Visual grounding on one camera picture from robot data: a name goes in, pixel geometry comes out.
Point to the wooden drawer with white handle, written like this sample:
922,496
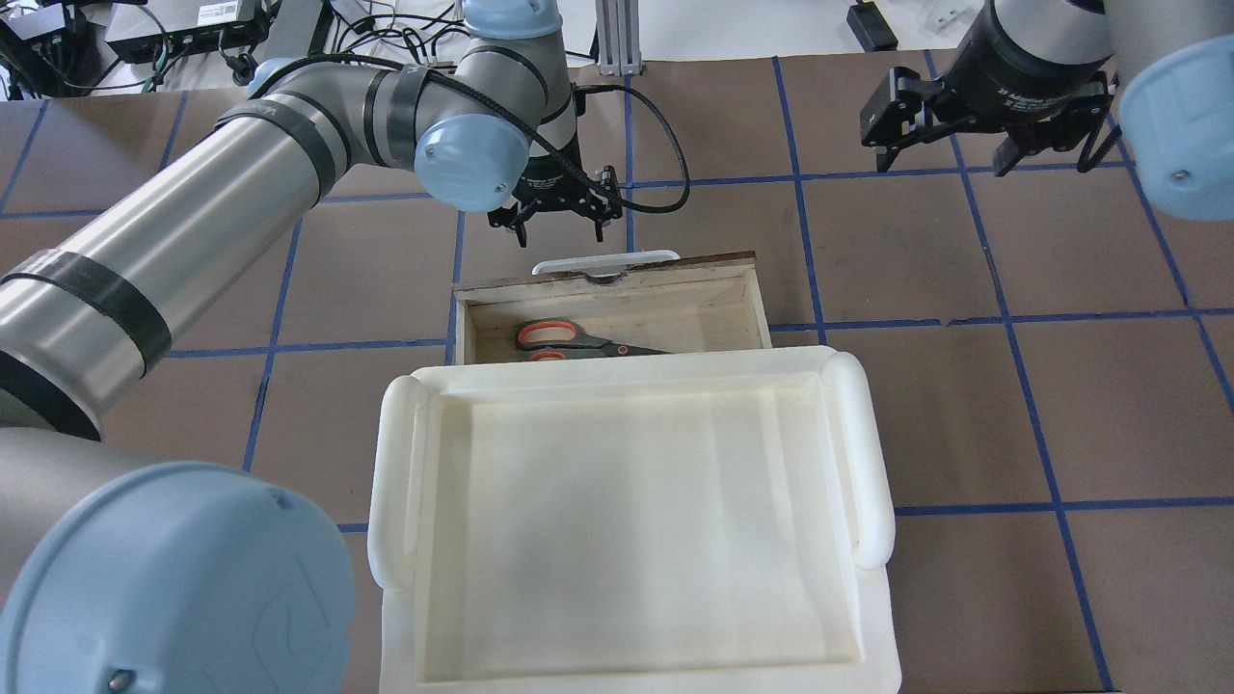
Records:
710,303

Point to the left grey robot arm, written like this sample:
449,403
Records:
123,573

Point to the grey orange scissors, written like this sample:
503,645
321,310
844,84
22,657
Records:
563,339

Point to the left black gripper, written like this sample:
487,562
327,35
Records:
552,177

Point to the white plastic tray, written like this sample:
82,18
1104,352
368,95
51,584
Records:
694,523

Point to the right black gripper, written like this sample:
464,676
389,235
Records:
1022,62

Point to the black power adapter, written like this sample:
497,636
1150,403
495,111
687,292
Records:
869,26

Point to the aluminium frame post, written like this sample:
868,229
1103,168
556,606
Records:
617,38

